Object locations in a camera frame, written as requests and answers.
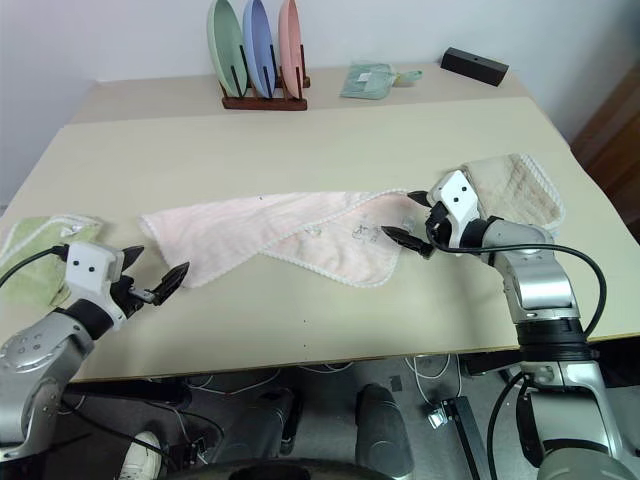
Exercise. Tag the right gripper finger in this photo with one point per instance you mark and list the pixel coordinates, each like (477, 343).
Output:
(420, 197)
(407, 238)

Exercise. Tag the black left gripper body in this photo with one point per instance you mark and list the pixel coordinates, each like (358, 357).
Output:
(125, 297)

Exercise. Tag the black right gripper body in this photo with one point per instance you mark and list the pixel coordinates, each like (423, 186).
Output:
(439, 225)

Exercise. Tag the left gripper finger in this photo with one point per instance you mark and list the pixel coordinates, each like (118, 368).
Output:
(172, 282)
(132, 259)

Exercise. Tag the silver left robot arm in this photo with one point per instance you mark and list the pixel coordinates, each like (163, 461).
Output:
(35, 350)

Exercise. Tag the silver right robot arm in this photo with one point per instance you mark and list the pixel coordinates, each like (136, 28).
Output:
(542, 285)

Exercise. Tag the pink towel with white trim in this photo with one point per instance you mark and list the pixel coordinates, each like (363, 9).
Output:
(225, 225)

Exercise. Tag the beige towel with white trim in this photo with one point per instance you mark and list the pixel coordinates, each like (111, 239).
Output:
(515, 185)

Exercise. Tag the green towel with white trim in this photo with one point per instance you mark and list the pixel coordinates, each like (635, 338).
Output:
(30, 235)

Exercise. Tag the small pale green object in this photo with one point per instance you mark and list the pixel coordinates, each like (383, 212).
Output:
(410, 76)

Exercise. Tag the folded pale green cloth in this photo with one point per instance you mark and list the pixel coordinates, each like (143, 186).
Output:
(365, 82)

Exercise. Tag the black rectangular box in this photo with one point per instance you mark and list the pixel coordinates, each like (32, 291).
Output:
(472, 65)

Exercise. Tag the white shoe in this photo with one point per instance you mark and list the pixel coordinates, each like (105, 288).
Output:
(140, 455)

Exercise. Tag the small grey connector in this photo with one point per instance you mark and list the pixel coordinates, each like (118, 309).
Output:
(436, 415)

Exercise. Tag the wooden dish rack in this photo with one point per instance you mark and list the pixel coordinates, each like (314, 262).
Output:
(265, 104)

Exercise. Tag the dark rounded grey shape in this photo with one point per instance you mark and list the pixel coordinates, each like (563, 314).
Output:
(382, 430)

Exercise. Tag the pink plate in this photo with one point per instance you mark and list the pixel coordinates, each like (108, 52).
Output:
(289, 40)

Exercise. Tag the black metal bar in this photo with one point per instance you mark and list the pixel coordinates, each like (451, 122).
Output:
(467, 435)

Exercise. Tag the blue plate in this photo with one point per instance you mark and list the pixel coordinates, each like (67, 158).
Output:
(257, 40)

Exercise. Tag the green plate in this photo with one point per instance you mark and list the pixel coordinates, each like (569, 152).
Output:
(225, 40)

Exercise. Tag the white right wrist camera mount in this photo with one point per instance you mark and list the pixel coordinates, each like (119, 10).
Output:
(457, 195)

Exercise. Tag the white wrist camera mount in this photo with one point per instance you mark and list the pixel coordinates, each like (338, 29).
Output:
(457, 195)
(92, 265)

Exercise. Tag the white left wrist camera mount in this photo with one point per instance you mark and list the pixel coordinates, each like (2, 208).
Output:
(92, 265)

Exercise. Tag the black table frame bracket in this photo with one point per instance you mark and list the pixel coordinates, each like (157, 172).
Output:
(150, 390)

